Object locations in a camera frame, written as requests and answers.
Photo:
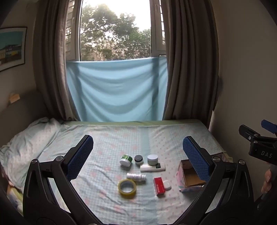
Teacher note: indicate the yellow tape roll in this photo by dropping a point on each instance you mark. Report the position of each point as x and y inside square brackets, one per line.
[121, 190]

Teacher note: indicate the small tan wall item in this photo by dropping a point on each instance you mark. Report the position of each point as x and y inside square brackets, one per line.
[14, 97]

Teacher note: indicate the small red box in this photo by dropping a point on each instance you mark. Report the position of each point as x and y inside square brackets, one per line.
[159, 187]

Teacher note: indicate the floral checked bed sheet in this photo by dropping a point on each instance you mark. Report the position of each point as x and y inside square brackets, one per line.
[112, 138]

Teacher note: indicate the grey-brown curtain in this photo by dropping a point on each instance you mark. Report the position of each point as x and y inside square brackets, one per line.
[52, 65]
[190, 65]

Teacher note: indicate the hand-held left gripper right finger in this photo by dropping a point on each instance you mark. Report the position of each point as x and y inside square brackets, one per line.
[197, 159]

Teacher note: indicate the white pill bottle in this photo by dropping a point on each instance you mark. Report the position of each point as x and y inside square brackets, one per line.
[136, 177]

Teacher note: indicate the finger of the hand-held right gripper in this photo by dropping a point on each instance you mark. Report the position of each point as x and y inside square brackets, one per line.
[268, 126]
[246, 131]

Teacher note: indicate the crumpled light quilt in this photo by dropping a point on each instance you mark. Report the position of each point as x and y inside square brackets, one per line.
[28, 140]

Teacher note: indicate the jar with grey lid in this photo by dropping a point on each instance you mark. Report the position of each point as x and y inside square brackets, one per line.
[152, 159]

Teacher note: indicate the tree outside window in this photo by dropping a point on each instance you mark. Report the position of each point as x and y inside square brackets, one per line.
[108, 36]

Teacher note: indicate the framed wall picture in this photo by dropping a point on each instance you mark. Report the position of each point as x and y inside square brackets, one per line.
[12, 48]

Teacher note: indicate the small dark jar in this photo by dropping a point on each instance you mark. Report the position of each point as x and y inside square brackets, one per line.
[138, 159]

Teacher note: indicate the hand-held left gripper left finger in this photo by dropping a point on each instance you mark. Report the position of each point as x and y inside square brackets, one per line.
[79, 159]

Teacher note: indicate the light blue hanging cloth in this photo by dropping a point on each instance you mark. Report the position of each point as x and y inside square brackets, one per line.
[114, 90]

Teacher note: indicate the pink patterned cardboard box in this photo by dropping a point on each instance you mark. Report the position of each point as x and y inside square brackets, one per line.
[182, 179]

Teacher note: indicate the window with white frame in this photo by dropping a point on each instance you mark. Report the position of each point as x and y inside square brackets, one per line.
[159, 32]

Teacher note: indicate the white remote control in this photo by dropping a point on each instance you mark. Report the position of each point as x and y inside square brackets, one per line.
[151, 167]

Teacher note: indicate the white jar with green lid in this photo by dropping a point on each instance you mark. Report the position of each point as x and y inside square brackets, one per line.
[126, 161]

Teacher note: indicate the white earbuds case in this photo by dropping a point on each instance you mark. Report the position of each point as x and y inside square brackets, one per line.
[167, 185]

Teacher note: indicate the person's right hand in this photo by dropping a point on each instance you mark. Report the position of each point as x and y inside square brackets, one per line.
[268, 180]

